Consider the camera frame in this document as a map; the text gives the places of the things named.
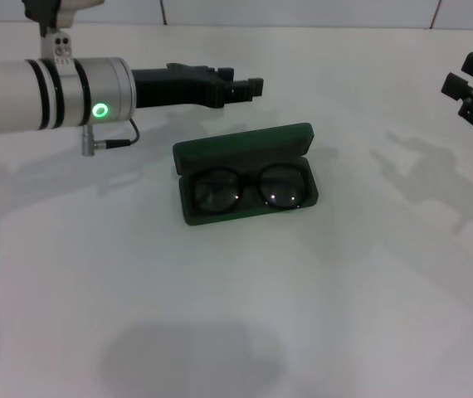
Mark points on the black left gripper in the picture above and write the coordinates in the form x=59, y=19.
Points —
x=174, y=87

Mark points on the green glasses case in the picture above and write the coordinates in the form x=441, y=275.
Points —
x=245, y=141

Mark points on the black framed glasses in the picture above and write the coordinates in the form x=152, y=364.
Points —
x=249, y=181

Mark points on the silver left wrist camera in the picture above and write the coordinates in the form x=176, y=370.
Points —
x=60, y=25

